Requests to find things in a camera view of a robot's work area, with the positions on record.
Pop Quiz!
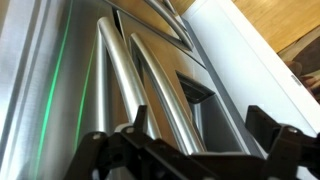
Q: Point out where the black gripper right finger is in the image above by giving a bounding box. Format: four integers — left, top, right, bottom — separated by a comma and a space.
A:
245, 105, 320, 180

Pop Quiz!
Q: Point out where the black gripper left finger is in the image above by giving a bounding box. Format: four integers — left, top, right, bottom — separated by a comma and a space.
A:
63, 105, 218, 180

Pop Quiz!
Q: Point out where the curved steel door handle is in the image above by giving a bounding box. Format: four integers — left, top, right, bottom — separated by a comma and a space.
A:
129, 32, 207, 156
95, 16, 163, 141

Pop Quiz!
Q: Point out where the plain steel refrigerator door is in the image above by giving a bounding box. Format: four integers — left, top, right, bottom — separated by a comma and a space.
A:
114, 8, 268, 158

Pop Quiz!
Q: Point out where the steel refrigerator door with dispenser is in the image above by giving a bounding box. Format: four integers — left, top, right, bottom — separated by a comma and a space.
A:
0, 0, 134, 180

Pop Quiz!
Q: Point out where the brown patterned rug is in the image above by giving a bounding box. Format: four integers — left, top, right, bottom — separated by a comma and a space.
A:
277, 25, 320, 103

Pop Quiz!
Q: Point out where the white side panel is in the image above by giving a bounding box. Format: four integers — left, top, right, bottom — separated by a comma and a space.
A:
181, 0, 320, 138

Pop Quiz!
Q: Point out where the steel freezer drawer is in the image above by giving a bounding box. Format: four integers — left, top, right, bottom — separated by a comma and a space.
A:
104, 0, 206, 66

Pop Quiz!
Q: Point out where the curved steel drawer handle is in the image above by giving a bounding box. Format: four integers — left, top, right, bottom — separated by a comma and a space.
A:
162, 0, 188, 32
143, 0, 195, 52

